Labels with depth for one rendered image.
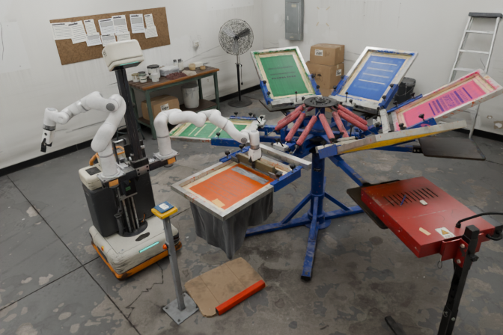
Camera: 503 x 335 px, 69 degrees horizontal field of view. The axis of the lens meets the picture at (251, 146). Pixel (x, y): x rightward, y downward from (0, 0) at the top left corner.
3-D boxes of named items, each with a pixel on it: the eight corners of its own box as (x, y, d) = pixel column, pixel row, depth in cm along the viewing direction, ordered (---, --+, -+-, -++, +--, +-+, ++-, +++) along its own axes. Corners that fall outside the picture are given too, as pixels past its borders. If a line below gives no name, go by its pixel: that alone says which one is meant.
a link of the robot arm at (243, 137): (221, 126, 278) (245, 140, 282) (220, 133, 266) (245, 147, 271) (227, 117, 274) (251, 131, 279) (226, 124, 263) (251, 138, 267)
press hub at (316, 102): (320, 237, 358) (326, 107, 300) (290, 221, 384) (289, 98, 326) (342, 219, 383) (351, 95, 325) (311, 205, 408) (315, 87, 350)
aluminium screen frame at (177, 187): (223, 221, 233) (222, 216, 231) (171, 189, 271) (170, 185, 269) (299, 174, 282) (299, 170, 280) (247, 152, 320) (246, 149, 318)
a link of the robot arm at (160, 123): (154, 138, 272) (151, 118, 265) (159, 131, 284) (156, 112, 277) (168, 138, 272) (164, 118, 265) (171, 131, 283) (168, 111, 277)
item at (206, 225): (230, 261, 261) (226, 211, 242) (192, 234, 290) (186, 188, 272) (233, 259, 263) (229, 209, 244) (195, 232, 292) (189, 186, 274)
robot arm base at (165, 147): (153, 152, 286) (150, 134, 279) (167, 147, 293) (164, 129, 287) (162, 158, 275) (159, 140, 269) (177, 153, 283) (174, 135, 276)
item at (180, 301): (178, 325, 275) (159, 221, 234) (162, 309, 290) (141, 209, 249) (201, 307, 289) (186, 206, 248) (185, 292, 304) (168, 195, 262)
